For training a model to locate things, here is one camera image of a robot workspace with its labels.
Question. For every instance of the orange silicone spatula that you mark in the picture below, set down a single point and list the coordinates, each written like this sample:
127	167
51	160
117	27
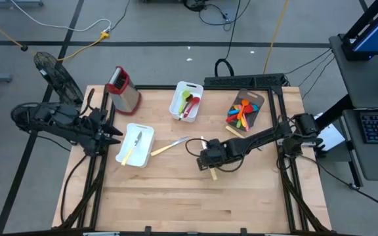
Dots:
245	103

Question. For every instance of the white plastic bin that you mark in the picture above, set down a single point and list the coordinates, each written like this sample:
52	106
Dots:
144	147
176	108

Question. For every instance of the grey translucent plastic bin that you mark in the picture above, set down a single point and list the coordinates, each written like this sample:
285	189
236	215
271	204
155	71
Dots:
256	98

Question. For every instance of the white paper sheet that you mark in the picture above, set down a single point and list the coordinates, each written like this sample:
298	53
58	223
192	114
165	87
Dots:
331	139

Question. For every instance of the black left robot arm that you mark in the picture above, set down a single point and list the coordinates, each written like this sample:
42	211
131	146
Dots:
51	118

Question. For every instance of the red silicone spatula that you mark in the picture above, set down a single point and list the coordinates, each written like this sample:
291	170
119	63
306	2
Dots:
230	119

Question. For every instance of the brown wooden spoon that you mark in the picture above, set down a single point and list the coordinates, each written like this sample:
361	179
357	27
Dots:
189	98

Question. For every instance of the lime green silicone spoon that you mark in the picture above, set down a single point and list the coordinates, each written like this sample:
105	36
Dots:
185	95

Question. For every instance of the green silicone spatula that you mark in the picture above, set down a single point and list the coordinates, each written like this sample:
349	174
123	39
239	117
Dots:
238	125

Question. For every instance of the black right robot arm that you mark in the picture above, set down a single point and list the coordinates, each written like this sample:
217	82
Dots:
264	136

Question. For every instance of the black aluminium table frame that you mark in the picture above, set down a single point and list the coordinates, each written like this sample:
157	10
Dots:
153	87

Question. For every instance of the grey equipment cart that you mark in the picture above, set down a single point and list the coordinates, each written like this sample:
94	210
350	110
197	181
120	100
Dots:
363	82

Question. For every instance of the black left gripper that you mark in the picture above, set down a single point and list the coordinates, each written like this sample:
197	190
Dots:
95	132

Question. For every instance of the black floor fan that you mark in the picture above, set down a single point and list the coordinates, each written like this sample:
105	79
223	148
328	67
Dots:
59	78

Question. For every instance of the red silicone spoon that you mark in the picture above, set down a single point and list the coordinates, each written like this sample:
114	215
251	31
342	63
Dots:
195	101

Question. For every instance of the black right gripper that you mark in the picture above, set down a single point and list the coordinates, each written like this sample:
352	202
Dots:
215	154

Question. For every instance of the yellow silicone spatula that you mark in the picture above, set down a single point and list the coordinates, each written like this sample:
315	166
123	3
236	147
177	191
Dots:
235	107

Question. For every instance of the black perforated power box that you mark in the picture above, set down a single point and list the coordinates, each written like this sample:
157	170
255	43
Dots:
241	80

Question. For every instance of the steel box grater red trim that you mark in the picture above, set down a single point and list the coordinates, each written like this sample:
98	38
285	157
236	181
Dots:
126	98

